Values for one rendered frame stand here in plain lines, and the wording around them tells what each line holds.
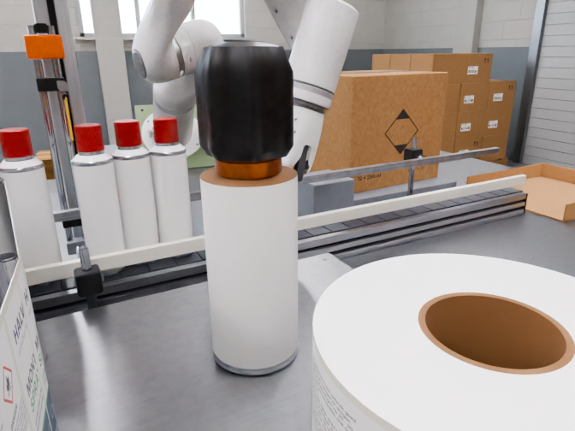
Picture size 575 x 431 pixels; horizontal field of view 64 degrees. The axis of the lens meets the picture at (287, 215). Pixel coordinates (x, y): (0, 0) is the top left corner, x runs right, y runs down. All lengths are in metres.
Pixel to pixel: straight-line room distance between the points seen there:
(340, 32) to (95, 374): 0.56
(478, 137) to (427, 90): 3.60
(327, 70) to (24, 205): 0.45
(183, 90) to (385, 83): 0.54
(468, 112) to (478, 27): 1.72
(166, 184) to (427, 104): 0.75
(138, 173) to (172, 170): 0.05
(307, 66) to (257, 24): 5.84
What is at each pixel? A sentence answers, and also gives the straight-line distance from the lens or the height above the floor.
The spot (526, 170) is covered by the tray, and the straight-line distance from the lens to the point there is 1.43.
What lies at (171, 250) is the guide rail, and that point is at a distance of 0.68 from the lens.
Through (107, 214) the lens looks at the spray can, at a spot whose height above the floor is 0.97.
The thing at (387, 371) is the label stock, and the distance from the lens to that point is 0.24.
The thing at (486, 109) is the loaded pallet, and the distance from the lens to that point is 4.80.
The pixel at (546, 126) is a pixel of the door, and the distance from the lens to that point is 5.48.
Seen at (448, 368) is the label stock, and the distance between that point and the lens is 0.25.
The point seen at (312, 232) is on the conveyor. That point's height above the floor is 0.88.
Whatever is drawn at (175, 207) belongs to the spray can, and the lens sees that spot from 0.69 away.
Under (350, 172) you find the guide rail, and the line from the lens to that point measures 0.87.
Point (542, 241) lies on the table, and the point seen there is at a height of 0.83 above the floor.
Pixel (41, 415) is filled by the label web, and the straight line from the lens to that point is 0.31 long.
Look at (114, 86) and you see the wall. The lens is 6.03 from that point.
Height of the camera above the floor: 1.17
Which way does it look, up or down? 20 degrees down
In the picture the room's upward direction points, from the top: 1 degrees counter-clockwise
